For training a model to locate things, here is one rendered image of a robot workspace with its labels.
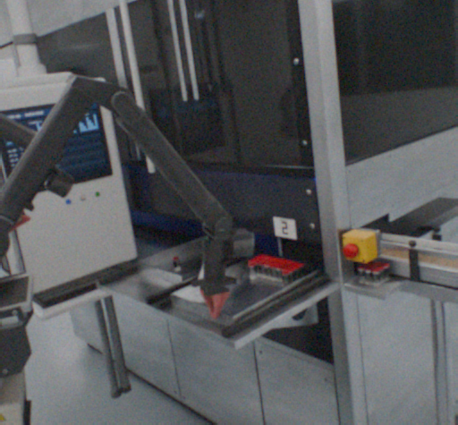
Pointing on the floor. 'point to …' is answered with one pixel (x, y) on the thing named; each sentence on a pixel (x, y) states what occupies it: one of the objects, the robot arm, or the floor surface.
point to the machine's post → (331, 185)
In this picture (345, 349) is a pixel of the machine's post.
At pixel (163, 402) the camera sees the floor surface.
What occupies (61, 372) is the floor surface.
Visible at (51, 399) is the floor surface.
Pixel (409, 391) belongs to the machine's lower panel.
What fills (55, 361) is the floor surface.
